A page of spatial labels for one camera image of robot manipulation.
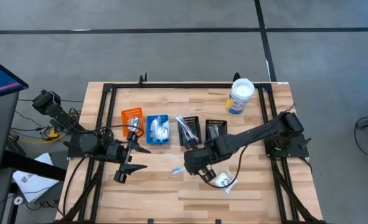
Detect white paper sheets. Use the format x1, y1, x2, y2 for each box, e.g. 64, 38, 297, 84
12, 152, 60, 203

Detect black stand base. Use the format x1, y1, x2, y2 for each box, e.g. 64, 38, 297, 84
0, 151, 68, 182

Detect yellow cable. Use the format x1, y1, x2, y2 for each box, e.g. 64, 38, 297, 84
17, 124, 67, 144

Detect monitor with blue screen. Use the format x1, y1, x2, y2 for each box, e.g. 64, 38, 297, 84
0, 52, 29, 174

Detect silver nail clipper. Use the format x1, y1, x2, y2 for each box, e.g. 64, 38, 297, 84
208, 124, 222, 140

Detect black plastic basket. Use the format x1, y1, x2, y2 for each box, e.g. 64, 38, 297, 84
204, 119, 229, 143
177, 116, 202, 147

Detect black aluminium rig frame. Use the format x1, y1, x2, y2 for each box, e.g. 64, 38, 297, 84
57, 73, 324, 224

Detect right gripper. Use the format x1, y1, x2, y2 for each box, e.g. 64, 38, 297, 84
183, 149, 218, 184

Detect nail tools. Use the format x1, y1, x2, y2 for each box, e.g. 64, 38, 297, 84
210, 172, 238, 195

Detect red white toothbrush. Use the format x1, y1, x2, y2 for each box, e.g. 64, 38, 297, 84
176, 115, 200, 147

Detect blue plastic basket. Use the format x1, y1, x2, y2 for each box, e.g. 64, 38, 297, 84
145, 114, 171, 146

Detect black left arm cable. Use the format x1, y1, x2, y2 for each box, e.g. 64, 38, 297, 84
59, 107, 146, 218

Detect cotton swabs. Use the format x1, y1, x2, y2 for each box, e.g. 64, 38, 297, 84
159, 119, 169, 141
149, 119, 162, 142

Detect white Lysol wipes canister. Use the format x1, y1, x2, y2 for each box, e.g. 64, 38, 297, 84
225, 77, 255, 116

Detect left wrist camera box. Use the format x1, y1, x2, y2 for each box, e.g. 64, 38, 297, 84
106, 143, 120, 158

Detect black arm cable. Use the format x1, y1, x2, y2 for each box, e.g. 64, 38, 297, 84
59, 107, 146, 218
214, 144, 250, 190

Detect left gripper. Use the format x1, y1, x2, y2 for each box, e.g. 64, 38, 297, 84
106, 132, 152, 184

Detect orange plastic basket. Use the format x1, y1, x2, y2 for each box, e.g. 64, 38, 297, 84
120, 107, 146, 138

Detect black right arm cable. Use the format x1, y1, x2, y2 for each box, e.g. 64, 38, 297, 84
214, 144, 250, 190

